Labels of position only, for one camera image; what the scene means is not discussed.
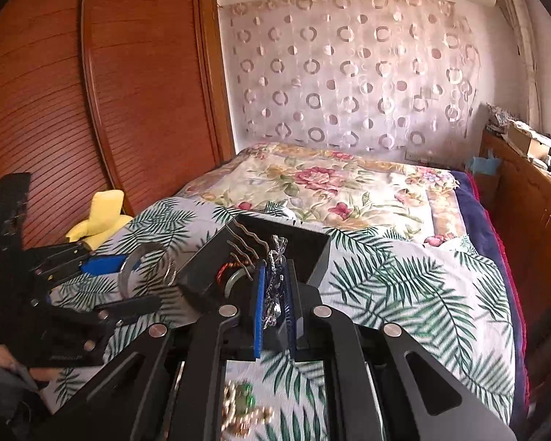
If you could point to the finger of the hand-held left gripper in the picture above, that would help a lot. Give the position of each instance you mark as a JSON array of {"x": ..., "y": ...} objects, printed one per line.
[
  {"x": 131, "y": 307},
  {"x": 103, "y": 265}
]

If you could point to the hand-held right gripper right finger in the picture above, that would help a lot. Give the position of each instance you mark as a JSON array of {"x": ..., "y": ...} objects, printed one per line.
[{"x": 297, "y": 321}]

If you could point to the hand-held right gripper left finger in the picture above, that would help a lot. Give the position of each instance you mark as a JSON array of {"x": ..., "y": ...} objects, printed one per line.
[{"x": 257, "y": 321}]

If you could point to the clear round bangle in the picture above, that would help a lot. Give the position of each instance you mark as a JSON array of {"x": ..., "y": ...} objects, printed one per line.
[{"x": 129, "y": 270}]

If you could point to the black jewelry box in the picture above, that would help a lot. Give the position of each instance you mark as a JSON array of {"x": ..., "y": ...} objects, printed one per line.
[{"x": 206, "y": 266}]

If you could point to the person's left forearm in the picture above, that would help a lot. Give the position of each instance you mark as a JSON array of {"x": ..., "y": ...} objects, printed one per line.
[{"x": 2, "y": 381}]

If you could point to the person's left hand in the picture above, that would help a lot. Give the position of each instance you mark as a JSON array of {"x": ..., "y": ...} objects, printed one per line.
[{"x": 42, "y": 373}]

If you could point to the pale green jade bangle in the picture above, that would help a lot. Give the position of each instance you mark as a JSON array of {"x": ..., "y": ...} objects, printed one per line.
[{"x": 234, "y": 285}]

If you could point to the yellow cloth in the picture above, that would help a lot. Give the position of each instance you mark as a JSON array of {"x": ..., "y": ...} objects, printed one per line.
[{"x": 102, "y": 218}]

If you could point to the wavy metal hairpin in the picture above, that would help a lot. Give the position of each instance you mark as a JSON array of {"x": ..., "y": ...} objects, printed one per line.
[
  {"x": 243, "y": 264},
  {"x": 245, "y": 236}
]

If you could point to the leaf print bed sheet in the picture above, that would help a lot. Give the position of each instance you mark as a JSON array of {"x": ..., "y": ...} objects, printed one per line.
[{"x": 408, "y": 294}]

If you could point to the floral quilt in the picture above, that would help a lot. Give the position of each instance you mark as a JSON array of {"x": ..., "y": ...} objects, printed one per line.
[{"x": 330, "y": 183}]

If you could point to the wooden slatted wardrobe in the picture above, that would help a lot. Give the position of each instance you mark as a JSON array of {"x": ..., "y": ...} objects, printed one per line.
[{"x": 119, "y": 92}]

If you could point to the dark blue blanket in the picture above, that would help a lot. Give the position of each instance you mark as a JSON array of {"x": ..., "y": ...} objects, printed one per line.
[{"x": 482, "y": 220}]

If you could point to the light blue tissue pack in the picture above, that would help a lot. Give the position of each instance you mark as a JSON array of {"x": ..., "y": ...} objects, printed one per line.
[{"x": 483, "y": 163}]

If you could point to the wooden side cabinet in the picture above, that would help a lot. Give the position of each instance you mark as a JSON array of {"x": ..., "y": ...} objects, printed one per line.
[{"x": 528, "y": 220}]

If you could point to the sheer circle pattern curtain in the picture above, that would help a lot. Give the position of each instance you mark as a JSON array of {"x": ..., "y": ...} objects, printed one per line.
[{"x": 349, "y": 73}]

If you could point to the cardboard box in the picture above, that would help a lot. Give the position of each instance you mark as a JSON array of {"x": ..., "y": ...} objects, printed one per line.
[{"x": 525, "y": 140}]

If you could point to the white window curtain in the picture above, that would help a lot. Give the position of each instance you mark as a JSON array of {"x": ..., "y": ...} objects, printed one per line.
[{"x": 525, "y": 41}]

